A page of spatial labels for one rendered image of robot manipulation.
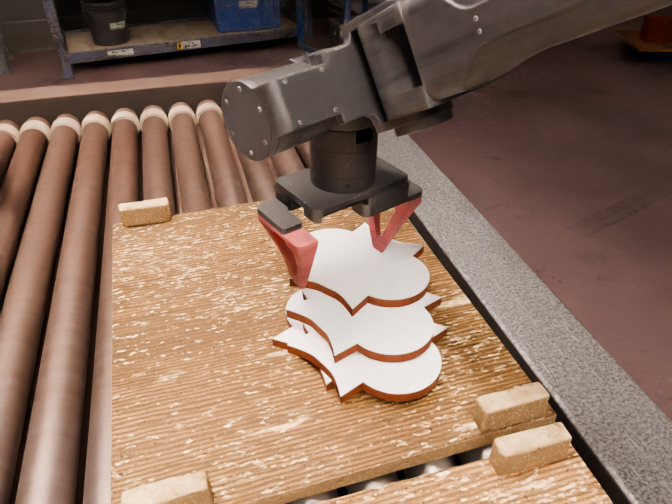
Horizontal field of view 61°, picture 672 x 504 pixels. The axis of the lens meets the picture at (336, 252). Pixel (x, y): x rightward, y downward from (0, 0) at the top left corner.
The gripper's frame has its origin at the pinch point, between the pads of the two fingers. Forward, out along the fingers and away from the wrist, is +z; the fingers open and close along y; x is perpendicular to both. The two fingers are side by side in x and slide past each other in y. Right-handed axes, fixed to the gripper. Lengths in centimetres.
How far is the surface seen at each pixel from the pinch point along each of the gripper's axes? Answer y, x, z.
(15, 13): 51, 459, 79
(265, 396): -12.6, -6.2, 5.0
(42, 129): -12, 68, 8
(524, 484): -1.7, -24.6, 4.6
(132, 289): -16.4, 14.3, 5.4
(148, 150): -1.1, 48.6, 7.7
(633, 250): 177, 39, 98
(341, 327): -4.5, -6.1, 1.6
